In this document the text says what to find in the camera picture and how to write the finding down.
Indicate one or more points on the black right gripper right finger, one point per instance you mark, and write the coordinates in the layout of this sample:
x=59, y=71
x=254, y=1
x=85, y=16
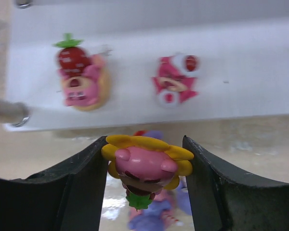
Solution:
x=224, y=197

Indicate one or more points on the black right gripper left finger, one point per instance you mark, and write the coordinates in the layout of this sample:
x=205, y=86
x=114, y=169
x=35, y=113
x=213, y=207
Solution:
x=65, y=197

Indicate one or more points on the pink bear sunflower toy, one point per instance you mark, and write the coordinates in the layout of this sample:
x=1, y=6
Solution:
x=146, y=165

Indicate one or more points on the pink bear strawberry donut toy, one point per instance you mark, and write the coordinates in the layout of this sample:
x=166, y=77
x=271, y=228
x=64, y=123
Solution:
x=85, y=78

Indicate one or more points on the pink bear santa hat toy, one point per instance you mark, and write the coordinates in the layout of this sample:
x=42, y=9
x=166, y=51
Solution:
x=175, y=79

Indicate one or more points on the white two-tier shelf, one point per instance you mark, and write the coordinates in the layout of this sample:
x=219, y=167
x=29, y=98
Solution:
x=243, y=47

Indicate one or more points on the purple bunny on cup toy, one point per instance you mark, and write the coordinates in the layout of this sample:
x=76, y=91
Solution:
x=160, y=213

